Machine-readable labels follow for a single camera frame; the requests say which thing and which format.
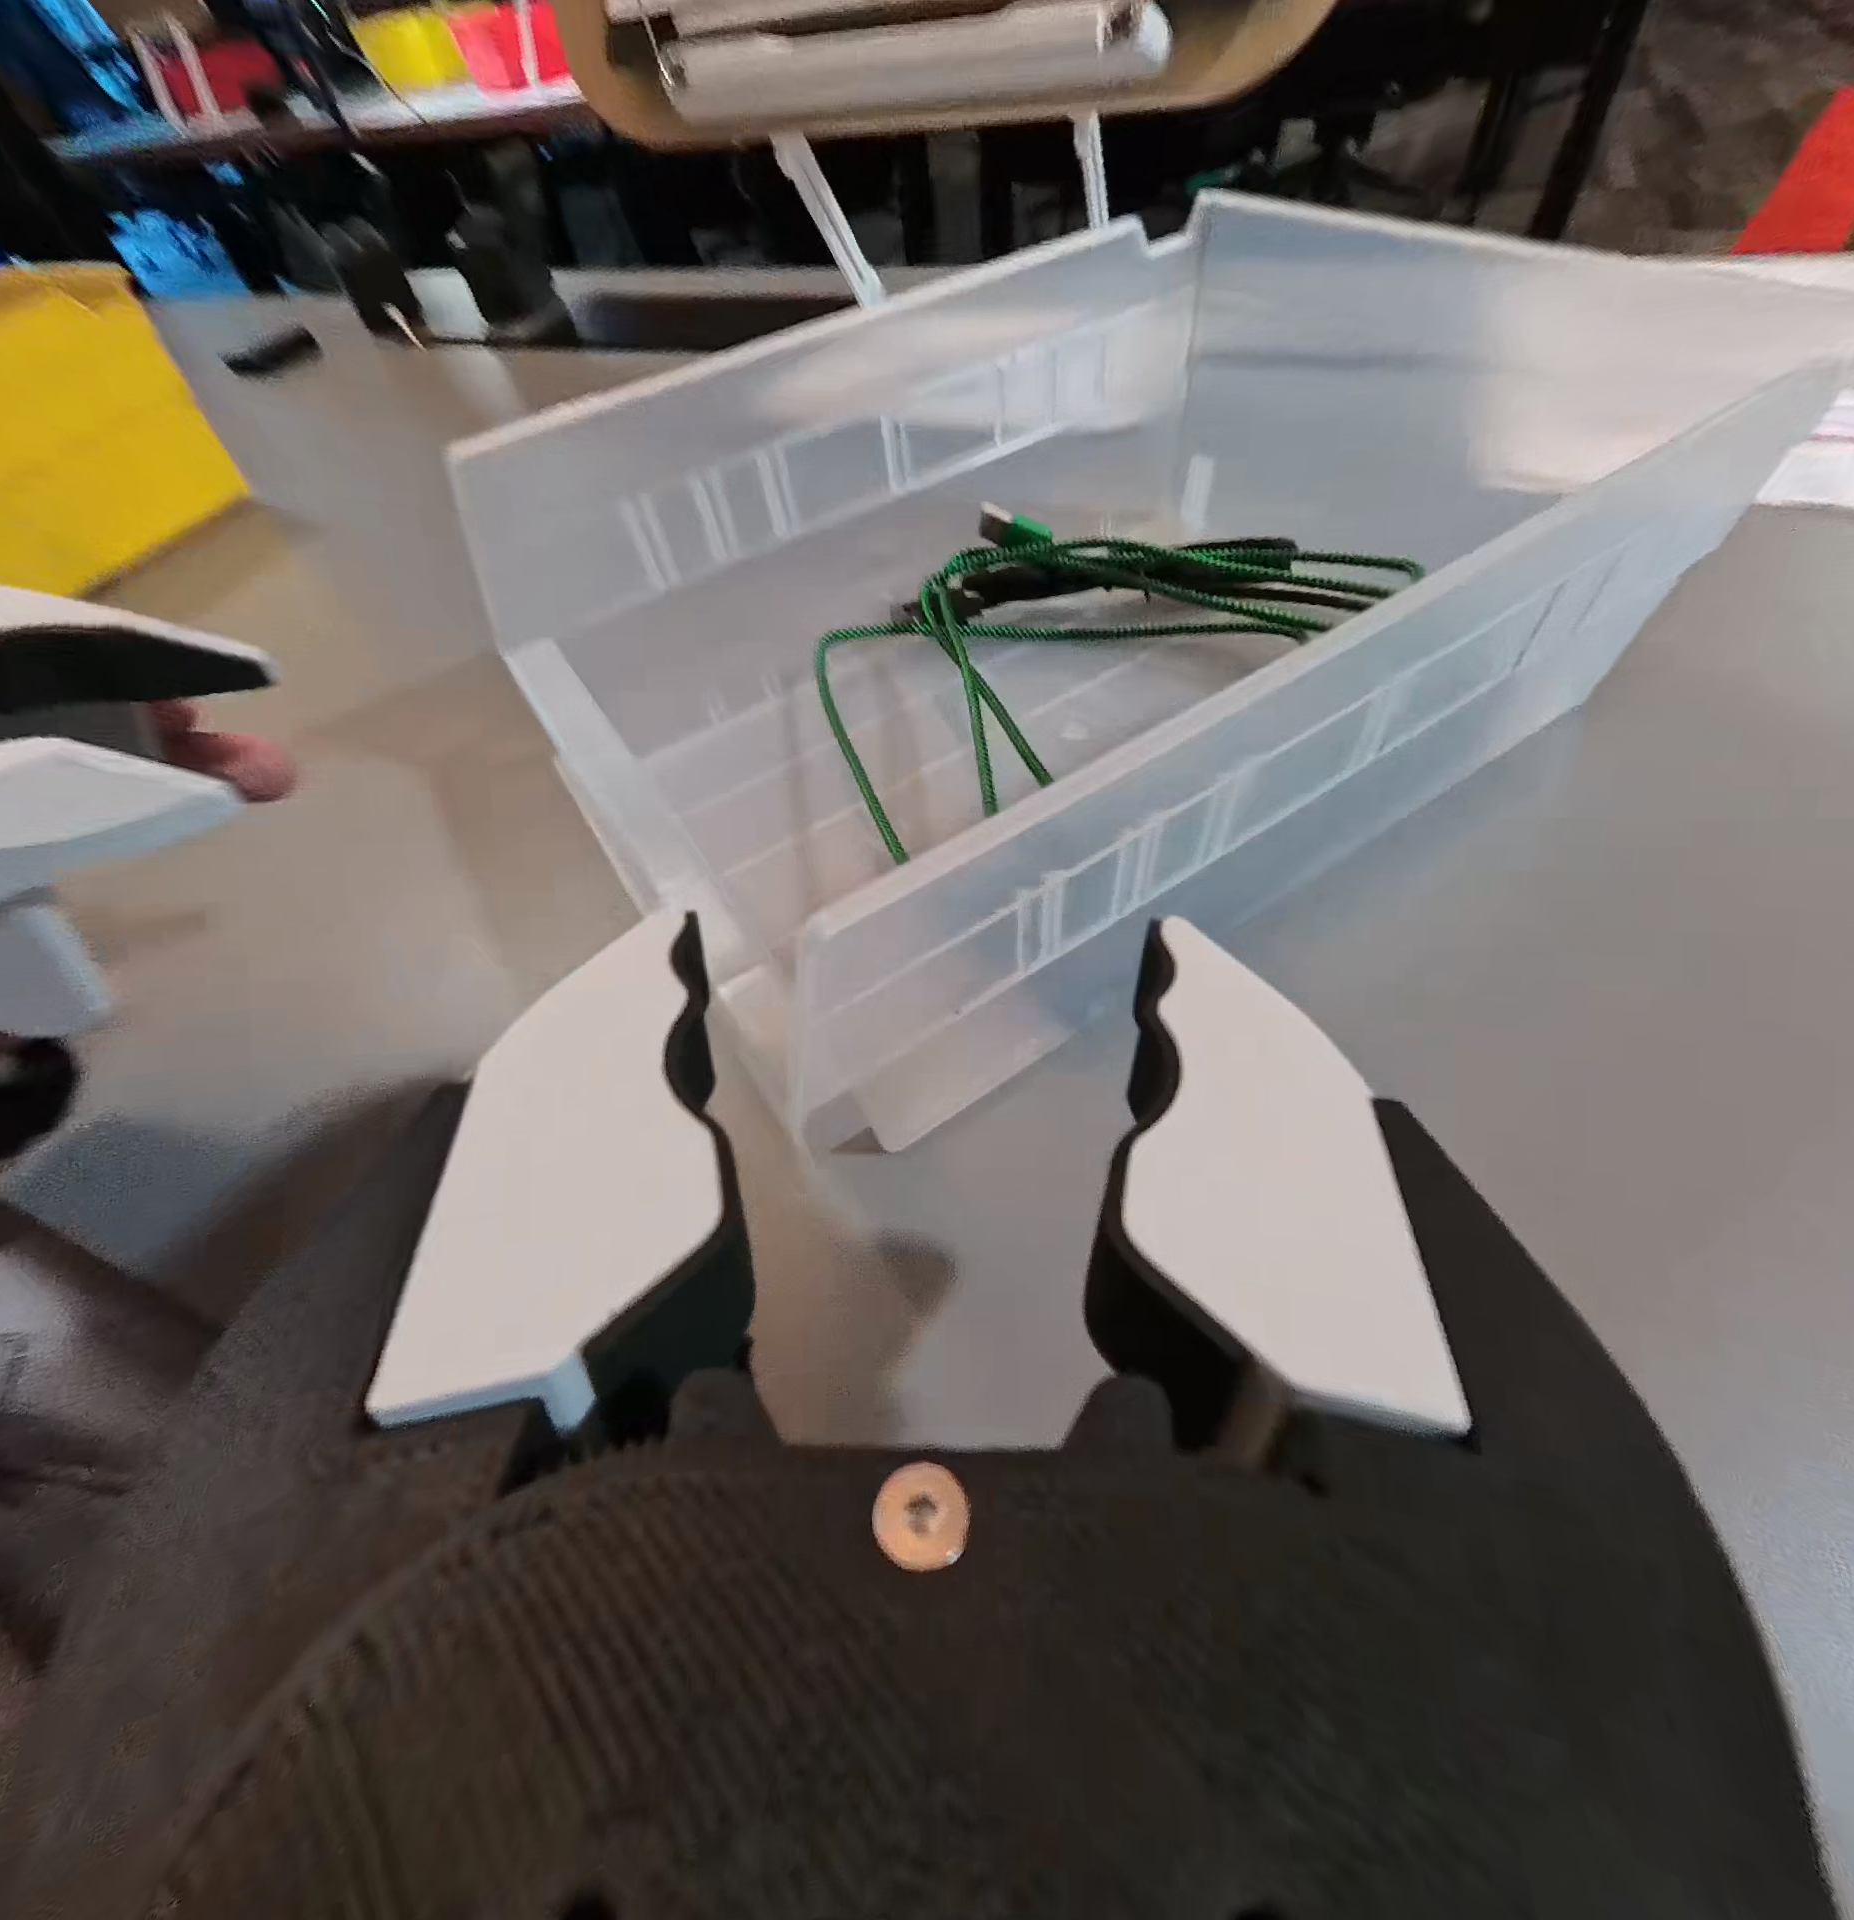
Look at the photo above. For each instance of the small yellow bin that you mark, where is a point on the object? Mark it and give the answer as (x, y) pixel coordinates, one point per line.
(410, 50)

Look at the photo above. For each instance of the yellow plastic bin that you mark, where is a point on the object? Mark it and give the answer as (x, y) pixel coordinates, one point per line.
(72, 436)

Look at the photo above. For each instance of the tan curved board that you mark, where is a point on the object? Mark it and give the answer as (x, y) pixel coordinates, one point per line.
(928, 114)

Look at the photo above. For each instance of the white paper sheet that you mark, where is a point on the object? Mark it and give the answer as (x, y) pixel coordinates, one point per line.
(1835, 452)

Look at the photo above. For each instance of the small black object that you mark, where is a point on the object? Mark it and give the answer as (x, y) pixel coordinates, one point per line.
(272, 350)

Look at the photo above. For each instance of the grey tube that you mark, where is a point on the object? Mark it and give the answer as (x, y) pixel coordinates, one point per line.
(898, 67)

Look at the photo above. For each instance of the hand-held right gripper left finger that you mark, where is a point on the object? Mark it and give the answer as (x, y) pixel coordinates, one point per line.
(552, 1185)

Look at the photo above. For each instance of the clear plastic bin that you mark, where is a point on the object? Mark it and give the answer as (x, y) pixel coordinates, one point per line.
(1467, 420)

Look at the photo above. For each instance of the person's left hand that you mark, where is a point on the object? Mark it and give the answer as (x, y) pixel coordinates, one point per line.
(237, 758)

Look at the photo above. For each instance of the white zip tie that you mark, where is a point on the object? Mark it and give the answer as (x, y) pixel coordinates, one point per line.
(827, 218)
(1090, 174)

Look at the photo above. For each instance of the wide red bin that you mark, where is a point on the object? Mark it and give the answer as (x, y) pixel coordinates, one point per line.
(509, 42)

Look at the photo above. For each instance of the small red bin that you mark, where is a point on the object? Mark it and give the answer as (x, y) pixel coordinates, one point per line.
(216, 75)

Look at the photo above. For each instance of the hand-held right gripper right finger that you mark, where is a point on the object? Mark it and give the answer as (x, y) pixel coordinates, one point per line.
(1272, 1201)

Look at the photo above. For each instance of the background table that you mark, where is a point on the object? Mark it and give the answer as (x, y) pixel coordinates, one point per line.
(312, 124)

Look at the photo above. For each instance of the grey desk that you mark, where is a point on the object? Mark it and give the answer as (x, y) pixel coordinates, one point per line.
(1648, 1081)

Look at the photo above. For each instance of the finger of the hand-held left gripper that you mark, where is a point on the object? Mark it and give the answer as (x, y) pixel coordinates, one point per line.
(58, 817)
(72, 638)

